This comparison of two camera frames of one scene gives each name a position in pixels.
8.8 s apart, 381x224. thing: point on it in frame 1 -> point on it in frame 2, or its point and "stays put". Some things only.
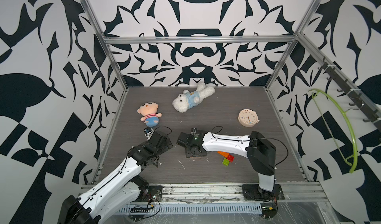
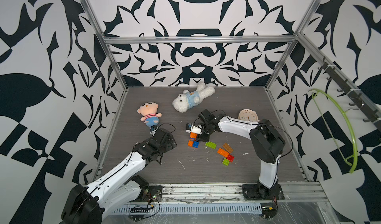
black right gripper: (187, 153) -> (202, 138)
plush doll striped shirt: (150, 111) stays put
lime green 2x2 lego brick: (225, 162) stays put
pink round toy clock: (248, 118) stays put
